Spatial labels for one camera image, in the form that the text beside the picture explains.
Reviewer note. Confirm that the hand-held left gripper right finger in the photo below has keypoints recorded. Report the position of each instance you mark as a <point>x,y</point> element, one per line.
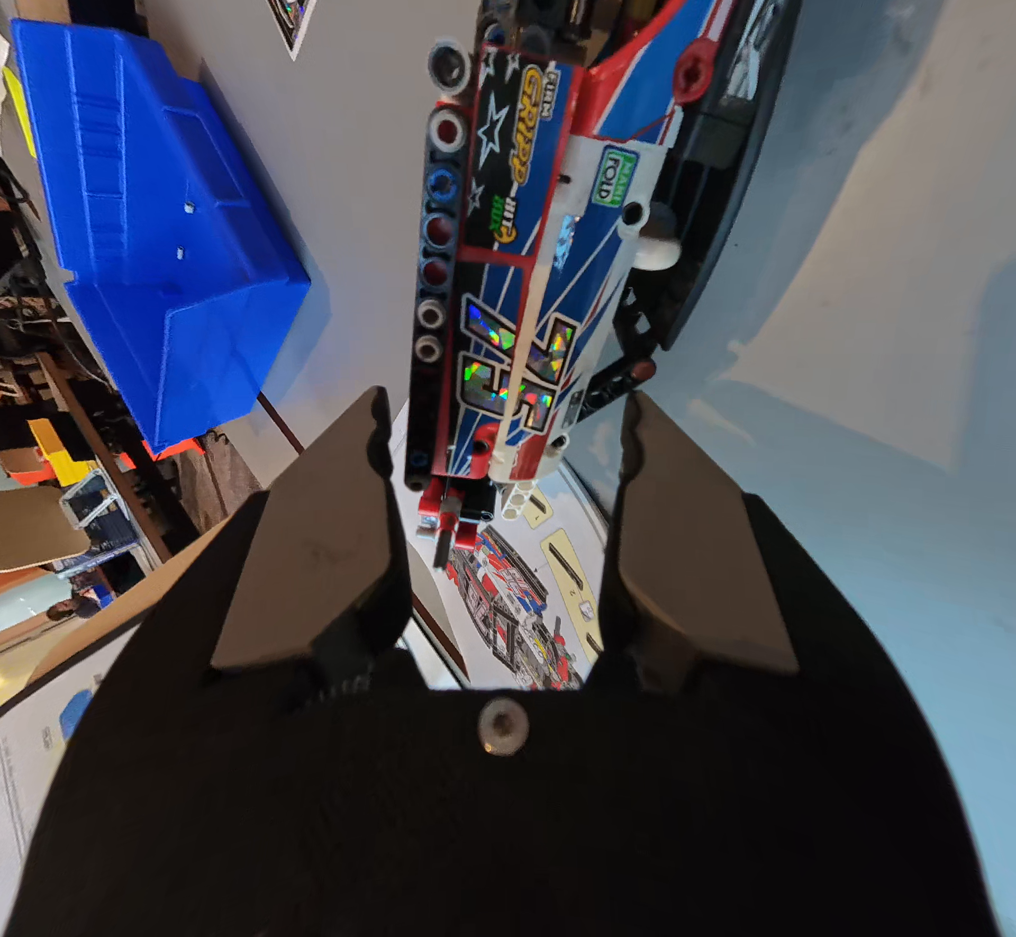
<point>698,564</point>

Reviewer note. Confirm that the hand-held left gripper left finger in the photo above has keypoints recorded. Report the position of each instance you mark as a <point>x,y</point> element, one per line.
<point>309,556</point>

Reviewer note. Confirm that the toy brick race car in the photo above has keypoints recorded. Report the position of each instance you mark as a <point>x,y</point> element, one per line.
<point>508,238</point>

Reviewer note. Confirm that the building instruction booklet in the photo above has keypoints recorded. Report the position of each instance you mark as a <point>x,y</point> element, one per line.
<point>548,603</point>

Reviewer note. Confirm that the yellow storage bin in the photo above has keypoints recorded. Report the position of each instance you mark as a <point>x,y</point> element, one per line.
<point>63,452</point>

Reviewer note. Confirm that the blue plastic bin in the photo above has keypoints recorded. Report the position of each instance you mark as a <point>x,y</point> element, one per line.
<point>159,238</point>

